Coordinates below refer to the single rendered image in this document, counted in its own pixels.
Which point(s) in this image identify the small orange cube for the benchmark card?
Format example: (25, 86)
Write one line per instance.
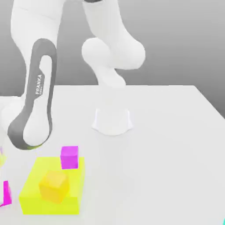
(53, 187)

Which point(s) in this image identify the large yellow box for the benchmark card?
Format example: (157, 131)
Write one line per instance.
(52, 208)

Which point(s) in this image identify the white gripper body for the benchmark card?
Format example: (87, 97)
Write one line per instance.
(1, 191)

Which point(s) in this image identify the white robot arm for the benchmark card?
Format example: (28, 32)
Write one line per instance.
(112, 52)

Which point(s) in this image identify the small magenta cube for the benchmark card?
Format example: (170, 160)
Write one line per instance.
(69, 158)
(7, 193)

